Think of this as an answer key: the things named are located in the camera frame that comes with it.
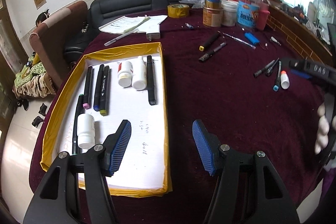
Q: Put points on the clear jar orange label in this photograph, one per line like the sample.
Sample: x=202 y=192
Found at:
x=212 y=16

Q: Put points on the plain white pill bottle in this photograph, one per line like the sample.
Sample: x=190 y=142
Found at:
x=86 y=132

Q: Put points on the black marker pink caps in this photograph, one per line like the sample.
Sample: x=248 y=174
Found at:
x=88 y=87

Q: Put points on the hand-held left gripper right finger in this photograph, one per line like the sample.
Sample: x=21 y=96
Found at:
x=204 y=148

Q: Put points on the white bottle orange cap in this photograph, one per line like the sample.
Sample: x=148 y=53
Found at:
x=284 y=81

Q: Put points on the small dark pen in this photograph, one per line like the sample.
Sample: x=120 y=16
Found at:
x=263 y=68

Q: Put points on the yellow-taped white tray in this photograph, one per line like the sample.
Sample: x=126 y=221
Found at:
x=141 y=121

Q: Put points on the clear jar blue label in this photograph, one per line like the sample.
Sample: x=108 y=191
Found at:
x=248 y=8

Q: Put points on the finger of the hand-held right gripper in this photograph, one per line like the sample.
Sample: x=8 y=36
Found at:
x=299 y=69

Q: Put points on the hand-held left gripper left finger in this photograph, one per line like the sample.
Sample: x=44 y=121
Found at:
x=118 y=150

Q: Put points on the white bottle red label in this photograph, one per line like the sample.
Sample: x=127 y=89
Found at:
x=125 y=74

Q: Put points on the white pen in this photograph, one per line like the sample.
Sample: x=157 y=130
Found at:
x=120 y=38

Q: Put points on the black marker light-blue cap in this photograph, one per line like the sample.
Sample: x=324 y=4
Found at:
x=277 y=77

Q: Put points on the black marker green caps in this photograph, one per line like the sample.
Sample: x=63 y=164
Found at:
x=78 y=113

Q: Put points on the black marker grey cap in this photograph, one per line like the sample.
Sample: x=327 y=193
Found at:
x=151 y=79

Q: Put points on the clear gel pen black grip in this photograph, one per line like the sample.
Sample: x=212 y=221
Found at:
x=214 y=52

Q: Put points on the brown armchair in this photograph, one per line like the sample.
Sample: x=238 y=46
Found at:
x=57 y=37

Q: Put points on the wooden cabinet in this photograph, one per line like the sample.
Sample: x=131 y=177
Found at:
x=294 y=35

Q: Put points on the bottle in pink knitted sleeve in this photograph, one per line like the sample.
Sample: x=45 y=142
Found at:
x=262 y=16

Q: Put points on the small blue trinket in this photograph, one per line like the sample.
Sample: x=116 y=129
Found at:
x=189 y=26

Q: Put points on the white plastic tub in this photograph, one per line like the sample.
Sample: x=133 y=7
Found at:
x=229 y=14

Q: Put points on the black marker blue cap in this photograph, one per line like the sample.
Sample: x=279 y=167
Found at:
x=98 y=87

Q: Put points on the thin pen refill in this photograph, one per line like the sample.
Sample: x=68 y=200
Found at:
x=239 y=40

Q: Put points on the tall white nozzle bottle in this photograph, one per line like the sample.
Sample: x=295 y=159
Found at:
x=139 y=74

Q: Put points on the white charger plug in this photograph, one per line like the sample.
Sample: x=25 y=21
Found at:
x=153 y=32

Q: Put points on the metal nail clipper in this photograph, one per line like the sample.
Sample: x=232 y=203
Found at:
x=275 y=40

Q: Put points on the dark shoe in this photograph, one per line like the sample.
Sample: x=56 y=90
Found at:
x=37 y=121
x=23 y=104
x=42 y=109

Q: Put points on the black bag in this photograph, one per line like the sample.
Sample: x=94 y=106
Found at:
x=78 y=45

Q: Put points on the black marker yellow caps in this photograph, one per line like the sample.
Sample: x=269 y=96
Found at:
x=210 y=41

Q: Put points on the blue battery pack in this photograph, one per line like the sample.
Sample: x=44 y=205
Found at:
x=251 y=38

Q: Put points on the black marker olive caps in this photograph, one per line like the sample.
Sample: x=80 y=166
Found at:
x=105 y=92

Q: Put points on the yellow tape roll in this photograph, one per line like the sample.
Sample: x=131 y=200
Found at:
x=178 y=11

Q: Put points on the person's right hand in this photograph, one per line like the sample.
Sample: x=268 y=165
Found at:
x=323 y=129

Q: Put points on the black leather sofa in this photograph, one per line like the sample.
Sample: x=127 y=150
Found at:
x=126 y=3

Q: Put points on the white paper sheets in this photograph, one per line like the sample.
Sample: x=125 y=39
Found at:
x=126 y=23

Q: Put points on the gold foil tape roll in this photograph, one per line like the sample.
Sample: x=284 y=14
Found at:
x=212 y=5

